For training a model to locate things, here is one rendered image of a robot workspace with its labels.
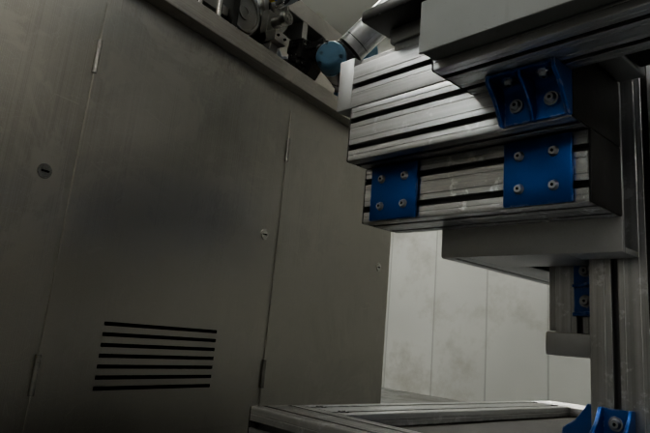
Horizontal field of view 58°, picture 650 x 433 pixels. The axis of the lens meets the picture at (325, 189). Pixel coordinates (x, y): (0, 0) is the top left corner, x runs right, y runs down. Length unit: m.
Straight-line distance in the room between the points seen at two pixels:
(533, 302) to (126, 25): 3.09
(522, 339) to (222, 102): 2.89
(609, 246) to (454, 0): 0.36
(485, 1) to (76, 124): 0.61
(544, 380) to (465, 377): 0.51
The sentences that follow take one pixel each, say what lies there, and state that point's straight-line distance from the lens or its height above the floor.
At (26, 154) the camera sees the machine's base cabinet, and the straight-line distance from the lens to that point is 0.92.
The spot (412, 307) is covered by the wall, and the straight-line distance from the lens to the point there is 4.23.
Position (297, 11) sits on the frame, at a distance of 2.52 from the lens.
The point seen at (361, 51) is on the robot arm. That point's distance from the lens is 1.48.
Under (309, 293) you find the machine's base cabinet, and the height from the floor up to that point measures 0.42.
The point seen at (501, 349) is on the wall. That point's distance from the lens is 3.83.
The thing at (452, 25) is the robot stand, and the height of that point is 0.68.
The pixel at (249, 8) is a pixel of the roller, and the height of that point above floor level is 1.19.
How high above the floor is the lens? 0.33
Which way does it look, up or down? 14 degrees up
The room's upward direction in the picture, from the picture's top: 5 degrees clockwise
